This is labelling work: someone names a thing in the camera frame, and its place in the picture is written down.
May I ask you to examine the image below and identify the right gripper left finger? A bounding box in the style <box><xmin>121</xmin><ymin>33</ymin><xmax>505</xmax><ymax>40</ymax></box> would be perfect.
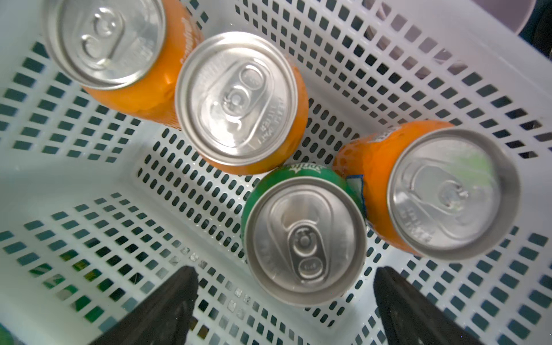
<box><xmin>92</xmin><ymin>266</ymin><xmax>198</xmax><ymax>344</ymax></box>

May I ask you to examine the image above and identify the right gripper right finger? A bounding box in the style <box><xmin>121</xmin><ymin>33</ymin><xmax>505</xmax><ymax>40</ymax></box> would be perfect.
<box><xmin>373</xmin><ymin>267</ymin><xmax>481</xmax><ymax>344</ymax></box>

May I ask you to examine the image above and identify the white plastic basket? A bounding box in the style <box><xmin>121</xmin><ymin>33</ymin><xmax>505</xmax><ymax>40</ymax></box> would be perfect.
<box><xmin>1</xmin><ymin>1</ymin><xmax>551</xmax><ymax>344</ymax></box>

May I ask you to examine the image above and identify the orange can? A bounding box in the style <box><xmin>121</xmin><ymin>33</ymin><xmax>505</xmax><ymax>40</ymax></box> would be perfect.
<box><xmin>175</xmin><ymin>32</ymin><xmax>308</xmax><ymax>175</ymax></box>
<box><xmin>333</xmin><ymin>120</ymin><xmax>521</xmax><ymax>261</ymax></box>
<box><xmin>41</xmin><ymin>1</ymin><xmax>204</xmax><ymax>129</ymax></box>

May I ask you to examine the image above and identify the green Sprite can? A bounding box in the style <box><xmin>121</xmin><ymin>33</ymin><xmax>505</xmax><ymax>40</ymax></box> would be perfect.
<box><xmin>241</xmin><ymin>163</ymin><xmax>367</xmax><ymax>307</ymax></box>

